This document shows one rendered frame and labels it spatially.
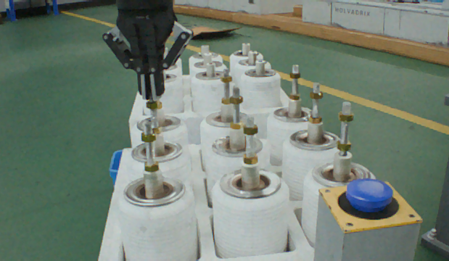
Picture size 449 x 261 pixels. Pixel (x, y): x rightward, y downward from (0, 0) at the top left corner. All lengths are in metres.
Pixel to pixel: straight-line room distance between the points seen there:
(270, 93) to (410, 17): 1.74
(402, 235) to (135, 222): 0.30
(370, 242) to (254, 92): 0.71
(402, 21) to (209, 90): 1.85
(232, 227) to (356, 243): 0.21
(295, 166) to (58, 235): 0.53
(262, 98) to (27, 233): 0.60
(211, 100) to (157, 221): 0.56
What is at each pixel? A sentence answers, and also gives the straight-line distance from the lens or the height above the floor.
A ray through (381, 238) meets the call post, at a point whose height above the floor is 0.30.
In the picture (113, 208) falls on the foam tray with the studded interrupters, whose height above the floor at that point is 0.18.
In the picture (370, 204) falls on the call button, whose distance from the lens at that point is 0.37.
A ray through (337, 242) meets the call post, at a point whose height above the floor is 0.30.
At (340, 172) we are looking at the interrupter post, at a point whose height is 0.26.
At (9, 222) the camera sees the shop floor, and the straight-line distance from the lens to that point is 1.06.
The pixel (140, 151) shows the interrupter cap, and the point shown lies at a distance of 0.66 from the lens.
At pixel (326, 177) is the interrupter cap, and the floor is 0.25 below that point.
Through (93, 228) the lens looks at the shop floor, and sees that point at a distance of 0.97.
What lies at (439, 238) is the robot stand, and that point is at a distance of 0.90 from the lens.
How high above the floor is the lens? 0.51
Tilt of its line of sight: 21 degrees down
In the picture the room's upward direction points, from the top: 2 degrees counter-clockwise
